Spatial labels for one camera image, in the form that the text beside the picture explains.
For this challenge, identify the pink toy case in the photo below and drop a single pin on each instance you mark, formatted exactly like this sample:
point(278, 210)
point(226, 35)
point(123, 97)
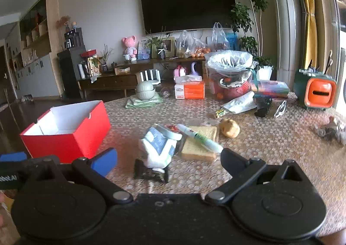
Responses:
point(179, 73)

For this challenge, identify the vase with dry stems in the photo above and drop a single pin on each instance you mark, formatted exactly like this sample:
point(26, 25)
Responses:
point(105, 65)

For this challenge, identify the small white cup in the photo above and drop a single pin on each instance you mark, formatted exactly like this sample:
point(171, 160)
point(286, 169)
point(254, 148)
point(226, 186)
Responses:
point(127, 58)

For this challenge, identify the black television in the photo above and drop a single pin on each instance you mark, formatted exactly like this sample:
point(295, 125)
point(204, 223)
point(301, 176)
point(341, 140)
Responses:
point(186, 7)

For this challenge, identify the pink plush doll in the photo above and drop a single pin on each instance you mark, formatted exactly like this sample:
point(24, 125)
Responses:
point(129, 46)

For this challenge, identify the grey curtain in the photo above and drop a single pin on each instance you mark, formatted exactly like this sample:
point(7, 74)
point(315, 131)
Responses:
point(286, 31)

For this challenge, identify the small potted plant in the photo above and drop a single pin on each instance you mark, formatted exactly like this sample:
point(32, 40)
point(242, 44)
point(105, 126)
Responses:
point(160, 53)

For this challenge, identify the small dark teapot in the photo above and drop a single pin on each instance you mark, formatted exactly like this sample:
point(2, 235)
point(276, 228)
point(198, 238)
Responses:
point(114, 65)

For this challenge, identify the blue box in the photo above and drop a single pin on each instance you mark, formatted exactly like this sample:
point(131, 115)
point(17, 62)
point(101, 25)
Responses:
point(233, 41)

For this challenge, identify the black snack packet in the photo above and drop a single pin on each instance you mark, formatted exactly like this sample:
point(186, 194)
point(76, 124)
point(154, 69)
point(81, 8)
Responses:
point(150, 172)

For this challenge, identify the clear plastic bag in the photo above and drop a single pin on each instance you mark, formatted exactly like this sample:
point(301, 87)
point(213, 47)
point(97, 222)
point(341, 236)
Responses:
point(183, 46)

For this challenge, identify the black coffee machine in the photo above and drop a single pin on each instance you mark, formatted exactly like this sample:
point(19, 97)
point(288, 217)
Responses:
point(73, 39)

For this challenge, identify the tall potted plant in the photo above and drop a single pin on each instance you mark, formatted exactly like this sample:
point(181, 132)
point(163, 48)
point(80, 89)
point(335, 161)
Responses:
point(247, 18)

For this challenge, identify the plastic bag with dark contents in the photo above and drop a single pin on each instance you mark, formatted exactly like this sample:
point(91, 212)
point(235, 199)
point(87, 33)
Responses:
point(220, 41)

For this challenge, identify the black tall cabinet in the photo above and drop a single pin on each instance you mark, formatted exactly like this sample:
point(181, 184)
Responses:
point(69, 74)

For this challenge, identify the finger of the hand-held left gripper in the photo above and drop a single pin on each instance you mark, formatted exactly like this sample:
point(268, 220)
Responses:
point(12, 157)
point(8, 177)

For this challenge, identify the floral gift bag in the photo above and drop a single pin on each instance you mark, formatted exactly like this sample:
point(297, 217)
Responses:
point(94, 66)

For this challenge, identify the green orange utensil holder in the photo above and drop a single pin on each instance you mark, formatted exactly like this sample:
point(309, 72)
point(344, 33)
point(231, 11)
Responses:
point(315, 91)

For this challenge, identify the wooden television cabinet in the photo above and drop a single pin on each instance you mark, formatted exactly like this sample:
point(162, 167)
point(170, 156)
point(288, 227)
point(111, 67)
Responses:
point(116, 81)

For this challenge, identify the blue white packet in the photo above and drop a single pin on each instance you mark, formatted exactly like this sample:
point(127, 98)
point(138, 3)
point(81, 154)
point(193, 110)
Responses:
point(159, 145)

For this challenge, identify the folded green towel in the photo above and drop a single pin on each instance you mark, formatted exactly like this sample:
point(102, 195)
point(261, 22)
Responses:
point(143, 103)

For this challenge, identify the orange fruit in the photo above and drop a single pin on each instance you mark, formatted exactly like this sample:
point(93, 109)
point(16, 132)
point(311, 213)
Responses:
point(220, 96)

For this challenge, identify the white paper roll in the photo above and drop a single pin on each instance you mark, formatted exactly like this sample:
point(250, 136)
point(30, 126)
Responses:
point(80, 71)

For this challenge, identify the wooden wall shelf unit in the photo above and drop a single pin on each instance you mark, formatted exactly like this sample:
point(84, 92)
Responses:
point(40, 28)

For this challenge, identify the wooden photo frame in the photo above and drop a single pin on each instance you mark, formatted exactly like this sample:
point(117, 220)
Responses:
point(169, 46)

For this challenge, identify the pink flower vase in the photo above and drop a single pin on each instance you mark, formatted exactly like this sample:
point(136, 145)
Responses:
point(65, 24)

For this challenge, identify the red white tube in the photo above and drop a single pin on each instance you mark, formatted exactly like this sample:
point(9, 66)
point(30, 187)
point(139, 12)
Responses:
point(173, 129)

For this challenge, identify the white green marker pen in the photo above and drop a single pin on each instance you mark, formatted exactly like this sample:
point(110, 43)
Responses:
point(201, 138)

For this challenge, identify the stack of colourful books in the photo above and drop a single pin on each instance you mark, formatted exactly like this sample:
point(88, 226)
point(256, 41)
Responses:
point(270, 88)

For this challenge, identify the white crumpled paper napkin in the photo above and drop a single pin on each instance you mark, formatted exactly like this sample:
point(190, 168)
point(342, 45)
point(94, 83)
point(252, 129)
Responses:
point(239, 104)

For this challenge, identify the blue picture card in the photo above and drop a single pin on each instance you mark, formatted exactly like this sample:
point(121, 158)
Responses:
point(143, 51)

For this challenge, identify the key bunch with charms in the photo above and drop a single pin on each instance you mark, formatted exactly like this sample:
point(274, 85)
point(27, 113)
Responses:
point(331, 130)

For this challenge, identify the small cardboard box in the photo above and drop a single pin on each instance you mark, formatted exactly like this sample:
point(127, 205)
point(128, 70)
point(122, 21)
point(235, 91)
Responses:
point(122, 70)

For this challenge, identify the beige squishy toy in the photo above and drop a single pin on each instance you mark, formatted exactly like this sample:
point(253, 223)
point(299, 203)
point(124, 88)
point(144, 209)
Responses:
point(229, 127)

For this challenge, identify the plastic bag of oranges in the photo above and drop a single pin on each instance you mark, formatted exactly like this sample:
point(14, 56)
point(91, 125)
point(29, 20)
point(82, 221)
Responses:
point(201, 51)

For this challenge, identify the purple swan toy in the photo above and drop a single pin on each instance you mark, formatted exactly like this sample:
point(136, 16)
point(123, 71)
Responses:
point(195, 70)

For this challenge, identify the yellow snack wrapper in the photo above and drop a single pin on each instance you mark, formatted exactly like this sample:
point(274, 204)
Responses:
point(220, 113)

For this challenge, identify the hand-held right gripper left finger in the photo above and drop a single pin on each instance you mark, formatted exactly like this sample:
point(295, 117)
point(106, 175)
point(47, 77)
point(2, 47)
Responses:
point(104, 162)

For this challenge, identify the yellow curtain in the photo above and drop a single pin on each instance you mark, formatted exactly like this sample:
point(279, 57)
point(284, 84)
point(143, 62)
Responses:
point(308, 31)

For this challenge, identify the white sunglasses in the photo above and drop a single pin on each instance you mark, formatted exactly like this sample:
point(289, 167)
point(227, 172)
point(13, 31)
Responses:
point(281, 109)

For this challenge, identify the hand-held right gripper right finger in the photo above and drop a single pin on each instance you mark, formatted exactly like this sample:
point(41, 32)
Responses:
point(229, 158)

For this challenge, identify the red gift box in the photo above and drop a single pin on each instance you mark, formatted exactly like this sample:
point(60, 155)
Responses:
point(88, 53)

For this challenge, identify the white router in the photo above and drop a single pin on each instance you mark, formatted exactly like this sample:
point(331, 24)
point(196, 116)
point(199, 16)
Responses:
point(148, 77)

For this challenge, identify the orange tissue box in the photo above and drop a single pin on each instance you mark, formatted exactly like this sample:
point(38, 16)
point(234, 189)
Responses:
point(192, 91)

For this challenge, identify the red cardboard box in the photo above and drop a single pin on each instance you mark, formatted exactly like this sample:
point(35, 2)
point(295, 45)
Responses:
point(67, 137)

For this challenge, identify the clear plastic container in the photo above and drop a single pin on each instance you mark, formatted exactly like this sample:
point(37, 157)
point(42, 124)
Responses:
point(165, 92)

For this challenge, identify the clear bag of fruit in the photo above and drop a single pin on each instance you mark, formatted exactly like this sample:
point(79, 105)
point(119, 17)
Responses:
point(229, 72)

